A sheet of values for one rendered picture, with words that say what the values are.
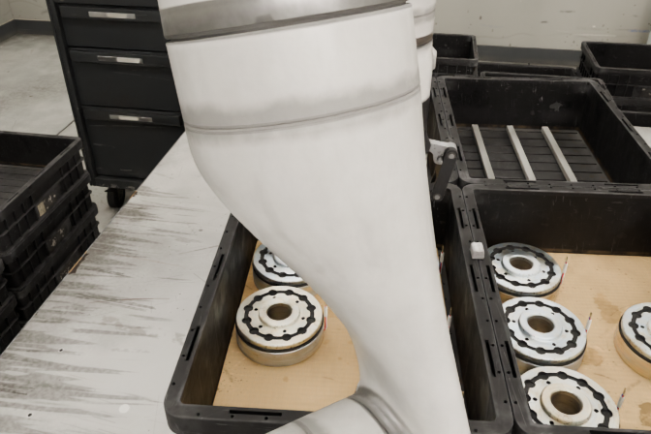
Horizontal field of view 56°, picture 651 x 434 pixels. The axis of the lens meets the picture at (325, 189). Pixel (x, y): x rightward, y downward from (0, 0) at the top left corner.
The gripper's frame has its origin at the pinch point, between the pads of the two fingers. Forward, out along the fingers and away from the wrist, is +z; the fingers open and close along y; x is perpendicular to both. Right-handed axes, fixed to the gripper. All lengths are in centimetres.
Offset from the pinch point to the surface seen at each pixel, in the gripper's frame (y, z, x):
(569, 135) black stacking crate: 36, 18, 57
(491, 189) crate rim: 14.8, 7.6, 18.8
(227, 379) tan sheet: -16.1, 17.3, -7.8
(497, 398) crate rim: 10.6, 7.3, -16.1
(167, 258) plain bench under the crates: -36, 31, 28
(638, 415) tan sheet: 27.6, 17.4, -8.6
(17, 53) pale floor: -237, 102, 314
